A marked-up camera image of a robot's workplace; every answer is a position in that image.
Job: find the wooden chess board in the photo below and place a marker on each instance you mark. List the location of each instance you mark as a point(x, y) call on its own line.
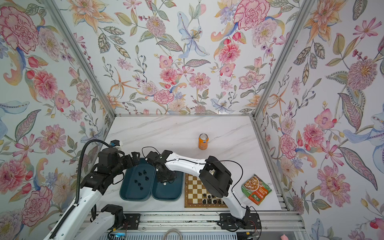
point(197, 196)

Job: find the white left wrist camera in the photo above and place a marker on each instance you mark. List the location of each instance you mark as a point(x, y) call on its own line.
point(115, 144)

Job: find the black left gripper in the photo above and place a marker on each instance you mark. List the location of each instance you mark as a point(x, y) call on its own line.
point(130, 162)

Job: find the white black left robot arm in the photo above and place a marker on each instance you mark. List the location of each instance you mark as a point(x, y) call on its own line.
point(112, 162)

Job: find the teal plastic tray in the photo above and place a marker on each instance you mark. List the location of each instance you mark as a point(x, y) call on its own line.
point(169, 192)
point(142, 190)

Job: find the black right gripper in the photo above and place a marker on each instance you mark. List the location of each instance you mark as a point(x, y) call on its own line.
point(159, 179)

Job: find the green snack packet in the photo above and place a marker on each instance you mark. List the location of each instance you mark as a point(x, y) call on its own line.
point(256, 190)

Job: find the right teal plastic tray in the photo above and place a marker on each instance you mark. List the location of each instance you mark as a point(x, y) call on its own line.
point(169, 192)

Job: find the orange soda can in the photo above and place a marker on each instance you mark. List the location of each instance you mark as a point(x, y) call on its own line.
point(203, 141)

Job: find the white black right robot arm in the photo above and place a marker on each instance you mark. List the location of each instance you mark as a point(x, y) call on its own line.
point(215, 177)

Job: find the aluminium mounting rail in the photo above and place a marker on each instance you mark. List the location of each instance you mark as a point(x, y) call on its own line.
point(261, 222)

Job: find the left teal plastic tray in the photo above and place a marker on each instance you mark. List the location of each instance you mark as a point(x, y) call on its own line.
point(142, 190)

